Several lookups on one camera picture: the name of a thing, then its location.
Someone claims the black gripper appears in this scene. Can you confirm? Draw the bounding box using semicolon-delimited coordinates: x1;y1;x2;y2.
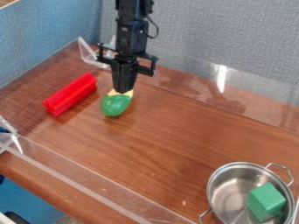
98;0;159;93

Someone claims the yellow green toy corn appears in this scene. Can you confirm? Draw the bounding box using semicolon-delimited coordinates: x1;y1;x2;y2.
101;89;135;117

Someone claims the red plastic block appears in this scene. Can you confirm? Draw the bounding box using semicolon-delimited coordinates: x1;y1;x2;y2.
42;73;98;116

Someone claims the clear acrylic back barrier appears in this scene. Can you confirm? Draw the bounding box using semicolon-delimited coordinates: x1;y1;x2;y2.
154;55;299;133

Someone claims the clear acrylic barrier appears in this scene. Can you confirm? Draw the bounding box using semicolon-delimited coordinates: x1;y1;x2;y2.
154;55;299;133
8;136;197;224

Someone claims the clear acrylic front barrier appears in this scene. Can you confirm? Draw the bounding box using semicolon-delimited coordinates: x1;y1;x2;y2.
8;136;197;224

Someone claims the stainless steel pot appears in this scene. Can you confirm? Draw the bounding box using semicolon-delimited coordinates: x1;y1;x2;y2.
199;162;295;224

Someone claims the green wooden cube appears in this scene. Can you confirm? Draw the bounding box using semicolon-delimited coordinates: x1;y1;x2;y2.
247;182;286;222

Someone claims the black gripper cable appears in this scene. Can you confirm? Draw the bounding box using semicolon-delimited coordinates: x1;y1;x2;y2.
142;16;161;39

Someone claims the clear acrylic left bracket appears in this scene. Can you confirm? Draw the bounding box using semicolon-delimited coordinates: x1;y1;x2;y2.
0;115;24;154

